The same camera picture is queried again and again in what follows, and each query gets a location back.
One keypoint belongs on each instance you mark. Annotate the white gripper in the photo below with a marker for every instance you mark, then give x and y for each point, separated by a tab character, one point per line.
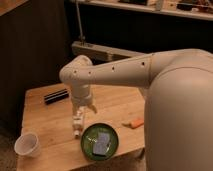
81	95

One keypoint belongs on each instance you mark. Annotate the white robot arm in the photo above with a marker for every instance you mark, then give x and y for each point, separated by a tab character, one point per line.
178	114

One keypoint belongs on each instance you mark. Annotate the white squeeze bottle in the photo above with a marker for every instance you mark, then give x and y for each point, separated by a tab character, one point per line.
78	121

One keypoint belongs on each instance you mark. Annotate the black striped box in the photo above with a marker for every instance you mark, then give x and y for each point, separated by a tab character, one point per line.
56	96

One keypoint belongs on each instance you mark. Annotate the green bowl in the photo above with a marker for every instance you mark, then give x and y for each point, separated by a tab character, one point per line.
89	137

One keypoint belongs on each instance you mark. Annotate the wooden table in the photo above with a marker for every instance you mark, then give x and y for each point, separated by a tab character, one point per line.
60	150

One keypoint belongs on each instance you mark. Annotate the blue sponge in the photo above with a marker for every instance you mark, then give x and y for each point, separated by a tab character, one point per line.
100	147

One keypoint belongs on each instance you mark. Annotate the grey metal shelf beam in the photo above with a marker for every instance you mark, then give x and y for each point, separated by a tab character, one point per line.
102	53

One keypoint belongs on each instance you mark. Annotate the metal pole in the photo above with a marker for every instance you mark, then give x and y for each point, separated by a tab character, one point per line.
82	37

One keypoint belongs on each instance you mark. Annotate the upper cluttered shelf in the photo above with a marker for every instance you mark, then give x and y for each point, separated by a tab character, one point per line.
195	9

